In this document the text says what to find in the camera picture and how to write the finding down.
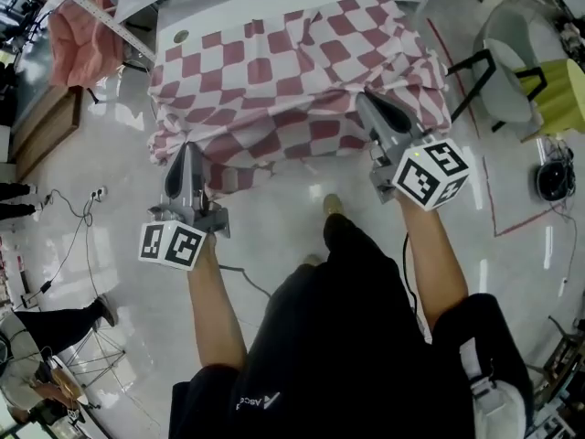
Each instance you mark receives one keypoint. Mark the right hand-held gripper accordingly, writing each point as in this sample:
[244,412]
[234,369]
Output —
[429,176]

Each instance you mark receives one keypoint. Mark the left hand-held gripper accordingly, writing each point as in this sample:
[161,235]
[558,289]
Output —
[176,245]

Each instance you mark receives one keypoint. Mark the red white checkered cloth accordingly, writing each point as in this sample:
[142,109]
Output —
[274,85]

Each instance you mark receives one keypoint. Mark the person's right forearm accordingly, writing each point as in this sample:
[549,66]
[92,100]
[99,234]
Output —
[429,254]

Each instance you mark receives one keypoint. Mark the person's left forearm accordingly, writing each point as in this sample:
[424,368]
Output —
[215,309]

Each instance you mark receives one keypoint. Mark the white power strip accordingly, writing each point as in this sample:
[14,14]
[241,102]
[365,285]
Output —
[98,193]

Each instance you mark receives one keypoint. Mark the person's beige shoe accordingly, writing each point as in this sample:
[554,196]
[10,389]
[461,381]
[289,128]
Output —
[332,204]
[313,260]

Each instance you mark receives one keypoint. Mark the grey chair with black legs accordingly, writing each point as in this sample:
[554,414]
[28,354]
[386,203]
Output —
[507,62]

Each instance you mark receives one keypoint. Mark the round table grommet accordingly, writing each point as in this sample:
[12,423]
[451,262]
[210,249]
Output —
[182,36]

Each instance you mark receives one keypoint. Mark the wooden step platform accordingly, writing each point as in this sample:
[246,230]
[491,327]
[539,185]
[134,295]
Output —
[45,131]

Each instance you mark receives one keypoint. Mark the white table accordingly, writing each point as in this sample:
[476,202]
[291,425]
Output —
[120,29]

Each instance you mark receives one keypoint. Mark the pink cloth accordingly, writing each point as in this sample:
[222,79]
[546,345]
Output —
[77,44]

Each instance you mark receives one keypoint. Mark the yellow-green stool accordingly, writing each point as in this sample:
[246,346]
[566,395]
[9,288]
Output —
[560,96]

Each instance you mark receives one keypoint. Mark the black round floor device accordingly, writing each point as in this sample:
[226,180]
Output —
[553,180]

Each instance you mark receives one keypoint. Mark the metal tripod stand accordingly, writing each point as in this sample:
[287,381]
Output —
[98,355]

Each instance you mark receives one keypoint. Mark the person's black clothing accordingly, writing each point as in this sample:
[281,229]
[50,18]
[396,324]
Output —
[343,336]

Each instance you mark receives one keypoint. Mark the white worn pouch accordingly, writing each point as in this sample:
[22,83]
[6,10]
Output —
[496,396]

